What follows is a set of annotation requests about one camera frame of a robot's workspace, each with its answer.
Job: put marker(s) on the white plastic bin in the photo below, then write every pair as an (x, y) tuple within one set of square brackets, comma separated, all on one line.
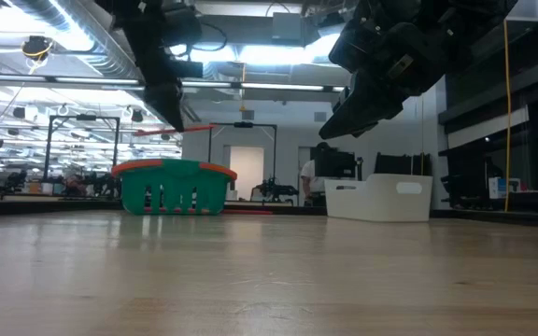
[(381, 200)]

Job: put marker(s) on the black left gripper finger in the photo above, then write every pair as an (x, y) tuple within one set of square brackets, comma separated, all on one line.
[(175, 109), (154, 99)]

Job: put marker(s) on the orange pencil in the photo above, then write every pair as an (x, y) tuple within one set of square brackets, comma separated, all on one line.
[(194, 128)]

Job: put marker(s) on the red pencil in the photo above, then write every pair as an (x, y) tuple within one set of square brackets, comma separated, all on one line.
[(248, 212)]

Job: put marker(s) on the teal basket with orange rim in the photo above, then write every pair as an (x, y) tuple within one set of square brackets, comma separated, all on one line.
[(175, 186)]

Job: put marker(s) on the ceiling light strip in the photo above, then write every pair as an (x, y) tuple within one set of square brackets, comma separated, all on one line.
[(278, 87)]

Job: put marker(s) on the dark background monitor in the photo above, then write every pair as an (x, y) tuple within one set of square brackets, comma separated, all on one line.
[(336, 163)]

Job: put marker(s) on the grey ceiling box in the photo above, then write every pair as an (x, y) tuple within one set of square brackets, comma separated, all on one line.
[(287, 28)]

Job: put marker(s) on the black background rig frame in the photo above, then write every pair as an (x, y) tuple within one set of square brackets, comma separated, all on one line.
[(84, 117), (243, 124)]

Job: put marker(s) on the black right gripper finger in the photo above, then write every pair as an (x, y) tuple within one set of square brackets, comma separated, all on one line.
[(343, 99), (367, 109)]

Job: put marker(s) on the white cardboard box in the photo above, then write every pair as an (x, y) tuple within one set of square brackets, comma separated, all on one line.
[(497, 187)]

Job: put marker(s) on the black background robot arm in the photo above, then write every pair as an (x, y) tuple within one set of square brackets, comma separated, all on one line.
[(273, 189)]

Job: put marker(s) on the black metal table frame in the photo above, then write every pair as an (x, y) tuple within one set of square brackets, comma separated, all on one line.
[(40, 205)]

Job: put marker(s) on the person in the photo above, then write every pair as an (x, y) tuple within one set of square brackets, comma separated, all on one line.
[(310, 179)]

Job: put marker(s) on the silver ceiling duct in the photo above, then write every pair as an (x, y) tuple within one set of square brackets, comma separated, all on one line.
[(101, 42)]

